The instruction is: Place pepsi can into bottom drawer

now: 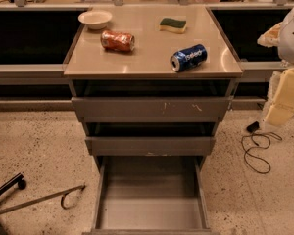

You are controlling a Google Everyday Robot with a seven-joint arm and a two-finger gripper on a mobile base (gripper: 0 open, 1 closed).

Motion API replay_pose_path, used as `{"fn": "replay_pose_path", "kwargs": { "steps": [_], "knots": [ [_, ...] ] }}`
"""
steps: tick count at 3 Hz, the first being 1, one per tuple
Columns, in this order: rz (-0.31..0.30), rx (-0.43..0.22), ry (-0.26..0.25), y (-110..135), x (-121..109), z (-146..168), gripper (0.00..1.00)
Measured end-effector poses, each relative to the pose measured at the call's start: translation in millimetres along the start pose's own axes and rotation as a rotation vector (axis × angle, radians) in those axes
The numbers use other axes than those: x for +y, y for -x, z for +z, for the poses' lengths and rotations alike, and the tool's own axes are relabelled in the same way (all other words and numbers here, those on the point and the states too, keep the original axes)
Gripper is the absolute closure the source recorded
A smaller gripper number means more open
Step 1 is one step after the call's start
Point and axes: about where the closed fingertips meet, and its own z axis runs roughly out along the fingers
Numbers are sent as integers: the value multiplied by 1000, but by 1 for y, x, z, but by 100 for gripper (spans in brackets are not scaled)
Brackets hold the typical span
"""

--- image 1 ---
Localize grey drawer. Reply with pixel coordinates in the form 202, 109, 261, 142
85, 137, 216, 156
82, 156, 220, 235
72, 97, 229, 122

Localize middle grey drawer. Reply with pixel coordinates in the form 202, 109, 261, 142
85, 137, 216, 156

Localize green yellow sponge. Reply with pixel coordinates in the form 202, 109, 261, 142
159, 18, 186, 34

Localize grey metal rod with hook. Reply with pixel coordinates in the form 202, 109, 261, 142
0, 184, 86, 215

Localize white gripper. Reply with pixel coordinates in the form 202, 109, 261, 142
257, 23, 294, 126

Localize black chair leg with caster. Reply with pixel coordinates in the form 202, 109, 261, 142
0, 173, 26, 196

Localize top grey drawer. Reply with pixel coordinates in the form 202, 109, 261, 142
72, 97, 229, 122

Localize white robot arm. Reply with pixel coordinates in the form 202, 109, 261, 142
257, 7, 294, 126

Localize black cable with adapter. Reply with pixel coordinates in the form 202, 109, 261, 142
240, 120, 283, 175

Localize white bowl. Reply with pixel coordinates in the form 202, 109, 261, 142
78, 10, 112, 30

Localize grey drawer cabinet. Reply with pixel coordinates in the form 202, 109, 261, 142
63, 4, 244, 168

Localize blue pepsi can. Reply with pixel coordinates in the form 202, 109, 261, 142
170, 44, 208, 72

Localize orange soda can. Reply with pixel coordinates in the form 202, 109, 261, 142
100, 30, 135, 52

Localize bottom grey drawer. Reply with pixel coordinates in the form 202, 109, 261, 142
82, 156, 220, 235

